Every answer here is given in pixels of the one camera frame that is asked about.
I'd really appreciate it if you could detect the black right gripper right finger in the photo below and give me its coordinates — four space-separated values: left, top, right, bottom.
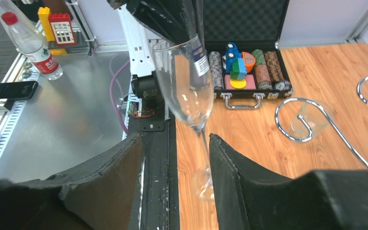
209 134 368 230

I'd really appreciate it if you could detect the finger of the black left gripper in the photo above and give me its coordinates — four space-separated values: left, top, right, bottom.
181 0 205 47
126 0 191 45

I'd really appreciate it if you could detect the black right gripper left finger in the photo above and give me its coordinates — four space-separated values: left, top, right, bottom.
0 133 142 230

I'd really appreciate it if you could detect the clear wine glass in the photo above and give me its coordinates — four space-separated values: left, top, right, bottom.
152 36 215 201

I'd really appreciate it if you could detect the chrome wine glass rack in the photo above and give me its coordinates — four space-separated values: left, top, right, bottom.
274 76 368 168

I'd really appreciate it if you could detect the clear ribbed goblet glass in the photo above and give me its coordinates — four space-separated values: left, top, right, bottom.
288 103 329 138

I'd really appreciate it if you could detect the black poker chip case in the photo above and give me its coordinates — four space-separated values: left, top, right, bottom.
203 0 294 110

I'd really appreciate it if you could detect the red yellow toy block building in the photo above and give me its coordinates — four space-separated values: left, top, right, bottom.
38 7 77 55

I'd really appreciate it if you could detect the black smartphone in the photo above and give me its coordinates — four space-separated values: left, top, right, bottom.
0 80 39 101

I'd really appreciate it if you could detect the plastic water bottle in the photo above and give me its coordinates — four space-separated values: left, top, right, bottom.
0 0 63 81

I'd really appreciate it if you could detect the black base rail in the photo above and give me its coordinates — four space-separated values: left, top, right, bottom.
125 96 180 230

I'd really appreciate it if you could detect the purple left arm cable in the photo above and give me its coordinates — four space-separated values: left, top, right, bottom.
108 56 131 137

